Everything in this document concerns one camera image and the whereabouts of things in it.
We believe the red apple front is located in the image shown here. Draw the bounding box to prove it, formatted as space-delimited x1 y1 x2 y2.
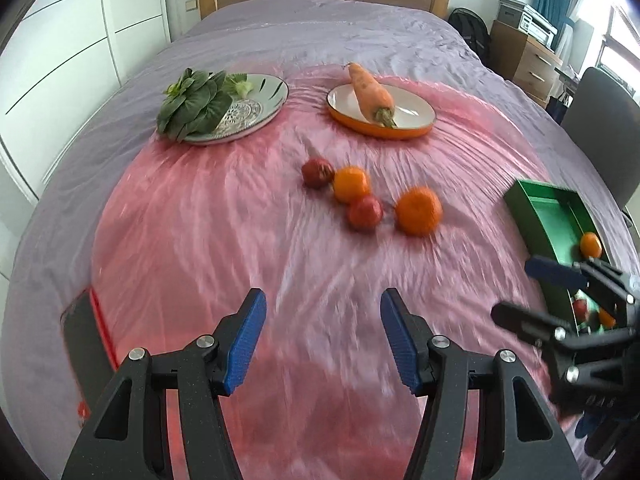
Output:
572 298 589 323

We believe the small orange back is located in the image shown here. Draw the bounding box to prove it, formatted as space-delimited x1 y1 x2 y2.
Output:
332 166 371 204

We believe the dark red apple back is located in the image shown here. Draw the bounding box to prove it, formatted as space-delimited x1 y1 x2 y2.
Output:
300 157 335 190

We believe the dark plum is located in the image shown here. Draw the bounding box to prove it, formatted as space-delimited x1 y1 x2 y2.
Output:
586 310 601 334

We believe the blue gloved right hand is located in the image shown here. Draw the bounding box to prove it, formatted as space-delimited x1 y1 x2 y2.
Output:
574 413 639 462

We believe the red-cased smartphone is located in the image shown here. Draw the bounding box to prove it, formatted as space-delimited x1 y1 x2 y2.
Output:
61 287 118 418

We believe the green rectangular tray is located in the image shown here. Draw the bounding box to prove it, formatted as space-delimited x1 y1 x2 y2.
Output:
503 180 600 332

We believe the grey office chair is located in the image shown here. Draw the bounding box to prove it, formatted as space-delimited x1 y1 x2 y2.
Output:
561 67 640 208

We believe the purple bed sheet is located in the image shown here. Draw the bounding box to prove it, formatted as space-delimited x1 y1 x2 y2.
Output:
1 0 639 479

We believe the orange oval dish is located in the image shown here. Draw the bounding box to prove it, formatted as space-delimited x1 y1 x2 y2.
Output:
326 84 436 141

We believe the pink plastic sheet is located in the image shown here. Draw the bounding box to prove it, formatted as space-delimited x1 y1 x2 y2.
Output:
91 67 550 479

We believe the wooden drawer cabinet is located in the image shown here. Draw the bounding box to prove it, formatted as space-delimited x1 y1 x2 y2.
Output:
489 21 561 107

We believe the orange carrot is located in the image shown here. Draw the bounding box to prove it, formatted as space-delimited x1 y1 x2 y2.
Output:
346 63 396 128

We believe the black backpack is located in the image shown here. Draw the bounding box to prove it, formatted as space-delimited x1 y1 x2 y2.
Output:
448 8 491 67

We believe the green leafy bok choy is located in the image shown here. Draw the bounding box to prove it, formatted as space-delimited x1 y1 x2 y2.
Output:
156 68 254 143

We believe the patterned grey plate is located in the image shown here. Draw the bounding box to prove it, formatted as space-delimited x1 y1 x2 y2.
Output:
184 73 290 146

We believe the white wardrobe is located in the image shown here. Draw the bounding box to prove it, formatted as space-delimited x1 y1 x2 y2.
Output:
1 0 200 280

